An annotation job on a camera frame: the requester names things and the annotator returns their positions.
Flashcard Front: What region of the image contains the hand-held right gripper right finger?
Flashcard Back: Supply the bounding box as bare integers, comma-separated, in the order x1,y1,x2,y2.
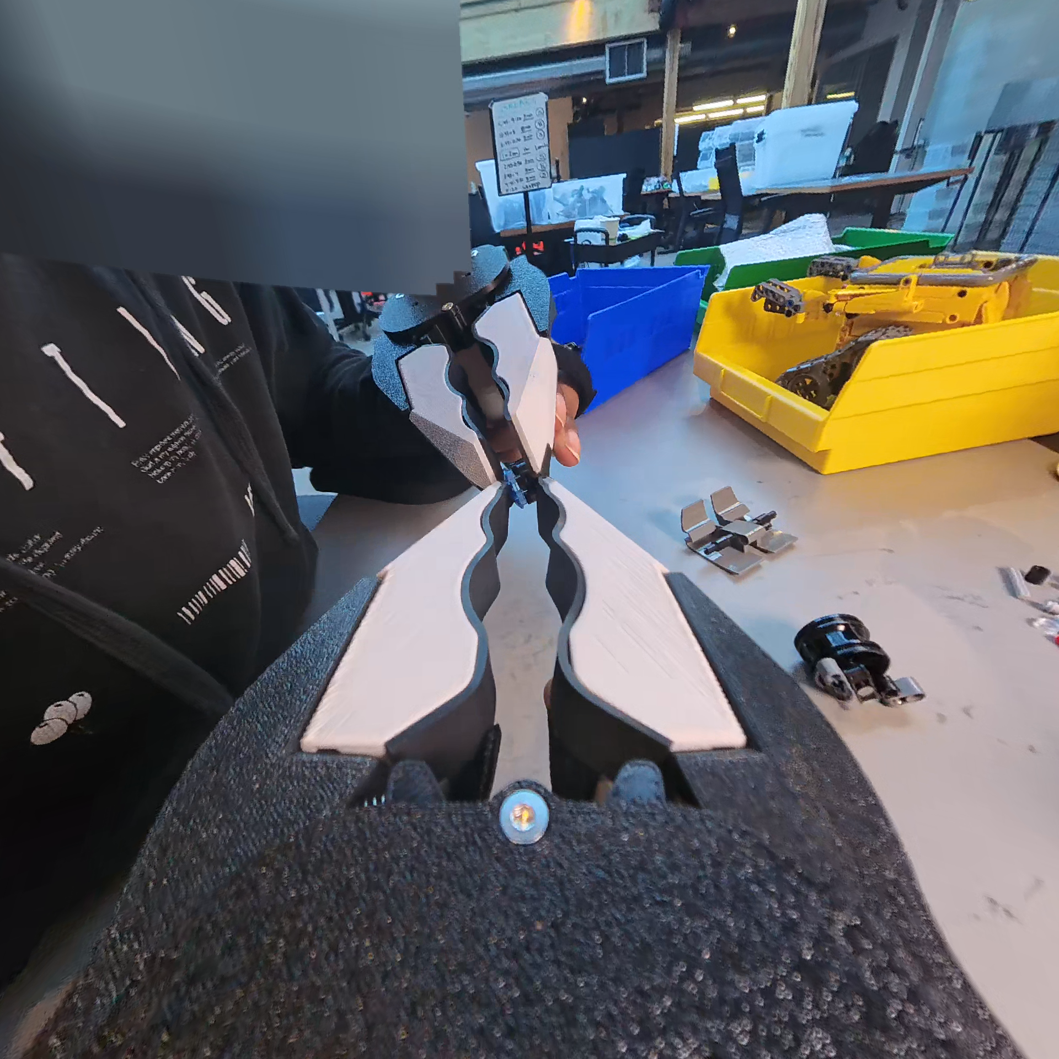
536,478,749,802

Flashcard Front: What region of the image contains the pile of small brick pieces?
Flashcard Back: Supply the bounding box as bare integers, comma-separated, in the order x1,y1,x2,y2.
1001,563,1059,646

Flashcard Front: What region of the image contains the clear plastic storage tub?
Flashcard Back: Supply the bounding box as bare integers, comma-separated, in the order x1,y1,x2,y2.
475,157,630,233

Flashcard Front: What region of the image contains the black toy wheel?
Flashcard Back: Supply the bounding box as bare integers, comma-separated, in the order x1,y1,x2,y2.
794,614,890,683

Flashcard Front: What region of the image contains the white storage box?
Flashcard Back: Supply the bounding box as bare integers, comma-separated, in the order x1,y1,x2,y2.
748,99,860,190

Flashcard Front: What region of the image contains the person's left forearm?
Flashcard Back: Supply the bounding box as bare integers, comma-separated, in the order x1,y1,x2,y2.
248,285,477,506

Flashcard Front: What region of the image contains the wooden pillar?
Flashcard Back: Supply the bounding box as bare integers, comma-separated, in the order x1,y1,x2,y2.
660,29,682,179
782,0,828,110

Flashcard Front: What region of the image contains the white sign on pole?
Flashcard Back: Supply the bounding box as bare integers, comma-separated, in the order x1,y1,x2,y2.
490,91,554,241

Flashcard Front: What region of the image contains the person's left hand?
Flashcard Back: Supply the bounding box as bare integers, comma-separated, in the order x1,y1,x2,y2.
546,382,584,468

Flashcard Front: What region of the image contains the long wooden table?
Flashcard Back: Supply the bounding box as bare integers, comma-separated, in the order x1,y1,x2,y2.
674,165,976,249

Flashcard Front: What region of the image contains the white cloth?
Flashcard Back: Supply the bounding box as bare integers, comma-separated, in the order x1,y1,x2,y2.
715,213,837,286

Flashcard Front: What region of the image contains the yellow tracked robot model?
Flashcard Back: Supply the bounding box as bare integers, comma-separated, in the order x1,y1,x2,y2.
751,250,1039,412

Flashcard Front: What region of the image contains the grey panel brick assembly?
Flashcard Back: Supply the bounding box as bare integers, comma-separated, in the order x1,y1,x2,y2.
680,486,799,576

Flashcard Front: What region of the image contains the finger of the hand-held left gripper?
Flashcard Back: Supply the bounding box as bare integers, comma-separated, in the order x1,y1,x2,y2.
472,290,561,478
397,341,506,491

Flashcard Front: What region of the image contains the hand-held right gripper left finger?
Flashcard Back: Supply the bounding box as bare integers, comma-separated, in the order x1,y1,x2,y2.
299,482,512,804

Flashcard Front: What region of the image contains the green plastic bin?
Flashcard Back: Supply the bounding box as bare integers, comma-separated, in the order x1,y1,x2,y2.
674,227,956,324

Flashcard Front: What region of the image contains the blue plastic bin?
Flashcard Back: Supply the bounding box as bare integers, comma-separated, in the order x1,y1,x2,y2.
548,265,711,412

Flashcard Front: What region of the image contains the yellow plastic bin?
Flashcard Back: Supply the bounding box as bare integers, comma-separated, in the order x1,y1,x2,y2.
693,252,1059,477

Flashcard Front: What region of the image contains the black office chair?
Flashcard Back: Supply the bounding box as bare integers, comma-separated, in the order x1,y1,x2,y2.
712,145,750,245

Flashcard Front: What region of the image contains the small grey connector assembly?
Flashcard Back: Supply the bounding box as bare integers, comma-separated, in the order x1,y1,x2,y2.
815,654,926,708

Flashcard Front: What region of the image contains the black utility cart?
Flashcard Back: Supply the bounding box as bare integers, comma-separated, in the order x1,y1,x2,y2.
571,215,667,270

